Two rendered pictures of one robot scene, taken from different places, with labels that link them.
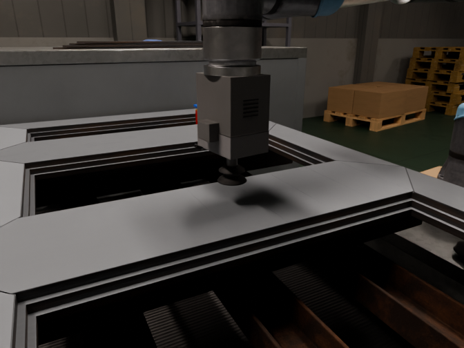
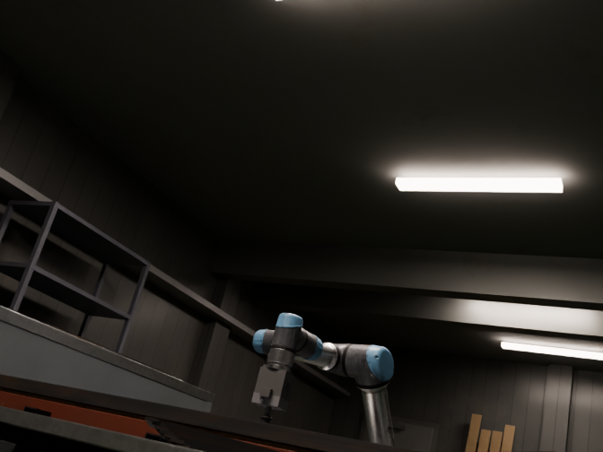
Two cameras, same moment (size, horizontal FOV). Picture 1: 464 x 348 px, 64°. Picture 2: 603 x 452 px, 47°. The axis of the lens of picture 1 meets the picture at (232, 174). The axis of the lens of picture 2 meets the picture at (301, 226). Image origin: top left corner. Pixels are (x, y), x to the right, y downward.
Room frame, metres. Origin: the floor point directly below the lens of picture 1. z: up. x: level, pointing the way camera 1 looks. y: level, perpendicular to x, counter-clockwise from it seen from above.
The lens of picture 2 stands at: (-1.28, 0.96, 0.71)
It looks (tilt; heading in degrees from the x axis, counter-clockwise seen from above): 21 degrees up; 333
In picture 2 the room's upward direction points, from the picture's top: 14 degrees clockwise
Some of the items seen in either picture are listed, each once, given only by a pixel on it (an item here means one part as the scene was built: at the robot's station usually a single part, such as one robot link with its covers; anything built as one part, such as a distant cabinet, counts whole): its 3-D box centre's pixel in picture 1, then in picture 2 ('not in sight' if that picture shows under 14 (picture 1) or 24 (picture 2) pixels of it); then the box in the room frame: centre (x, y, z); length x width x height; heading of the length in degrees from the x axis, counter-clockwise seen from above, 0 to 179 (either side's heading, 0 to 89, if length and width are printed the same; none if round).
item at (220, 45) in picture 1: (230, 46); (279, 359); (0.50, 0.00, 1.07); 0.08 x 0.08 x 0.05
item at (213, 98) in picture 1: (224, 108); (271, 385); (0.50, 0.01, 0.99); 0.10 x 0.09 x 0.16; 125
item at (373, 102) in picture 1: (376, 103); not in sight; (5.21, -2.04, 0.24); 1.32 x 0.95 x 0.47; 122
